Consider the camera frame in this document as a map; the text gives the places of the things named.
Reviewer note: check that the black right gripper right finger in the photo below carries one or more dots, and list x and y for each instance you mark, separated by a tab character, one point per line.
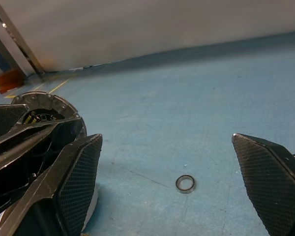
268	186

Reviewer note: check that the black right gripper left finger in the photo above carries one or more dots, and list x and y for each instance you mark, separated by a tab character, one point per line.
73	186

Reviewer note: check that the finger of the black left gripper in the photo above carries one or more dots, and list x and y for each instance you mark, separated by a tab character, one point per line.
19	157
2	118

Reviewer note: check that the dark round motor rotor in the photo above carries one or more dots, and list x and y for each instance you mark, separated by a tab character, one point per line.
39	100

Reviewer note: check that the orange translucent object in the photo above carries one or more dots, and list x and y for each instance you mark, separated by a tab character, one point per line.
9	79

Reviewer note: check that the blue plastic table cover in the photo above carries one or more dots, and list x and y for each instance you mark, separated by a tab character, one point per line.
186	110

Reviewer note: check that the metal frame post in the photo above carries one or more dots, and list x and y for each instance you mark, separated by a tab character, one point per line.
5	46
17	34

